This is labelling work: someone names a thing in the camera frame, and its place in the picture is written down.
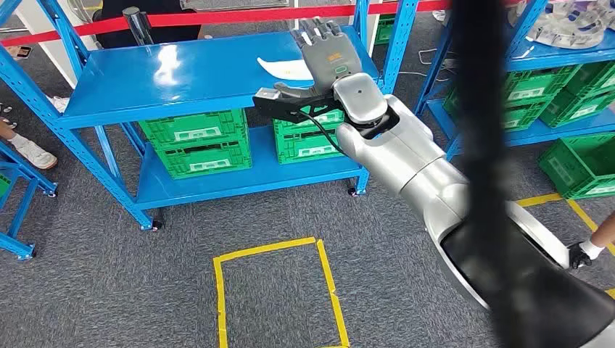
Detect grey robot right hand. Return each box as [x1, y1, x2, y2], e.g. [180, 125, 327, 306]
[273, 17, 363, 99]

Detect blue metal shelf rack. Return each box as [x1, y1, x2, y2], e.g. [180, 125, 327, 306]
[0, 140, 59, 262]
[0, 0, 419, 231]
[415, 0, 615, 162]

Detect green plastic crate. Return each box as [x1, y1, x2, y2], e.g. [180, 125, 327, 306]
[373, 14, 397, 46]
[152, 138, 254, 180]
[272, 108, 346, 136]
[540, 91, 615, 129]
[442, 65, 583, 116]
[564, 61, 615, 100]
[537, 133, 615, 201]
[138, 109, 249, 146]
[276, 128, 348, 166]
[502, 101, 550, 133]

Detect red barrier tape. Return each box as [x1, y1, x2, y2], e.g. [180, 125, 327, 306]
[0, 0, 532, 48]

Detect person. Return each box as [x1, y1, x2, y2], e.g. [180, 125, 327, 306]
[92, 0, 213, 49]

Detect grey cast metal parts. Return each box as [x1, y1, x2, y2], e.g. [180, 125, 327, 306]
[508, 0, 615, 50]

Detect yellow floor tape rectangle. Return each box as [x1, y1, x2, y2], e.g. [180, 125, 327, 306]
[212, 236, 351, 348]

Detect person's foot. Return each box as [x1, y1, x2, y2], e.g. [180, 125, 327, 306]
[46, 95, 71, 115]
[0, 120, 59, 170]

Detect white panel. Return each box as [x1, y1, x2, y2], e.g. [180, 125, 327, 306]
[13, 0, 93, 91]

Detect yellow floor tape line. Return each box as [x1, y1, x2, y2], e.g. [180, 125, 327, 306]
[515, 191, 615, 299]

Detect person's leg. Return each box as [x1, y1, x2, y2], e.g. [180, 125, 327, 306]
[566, 211, 615, 270]

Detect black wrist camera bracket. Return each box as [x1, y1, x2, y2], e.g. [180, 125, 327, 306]
[252, 88, 347, 125]

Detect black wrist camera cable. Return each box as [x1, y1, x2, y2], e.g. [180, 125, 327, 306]
[300, 109, 350, 157]

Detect white floor cable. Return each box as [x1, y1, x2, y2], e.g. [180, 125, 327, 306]
[398, 46, 458, 83]

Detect black blurred vertical strap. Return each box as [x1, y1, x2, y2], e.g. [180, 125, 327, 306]
[450, 0, 532, 348]

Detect black stanchion post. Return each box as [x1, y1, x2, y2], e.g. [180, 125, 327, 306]
[122, 7, 155, 47]

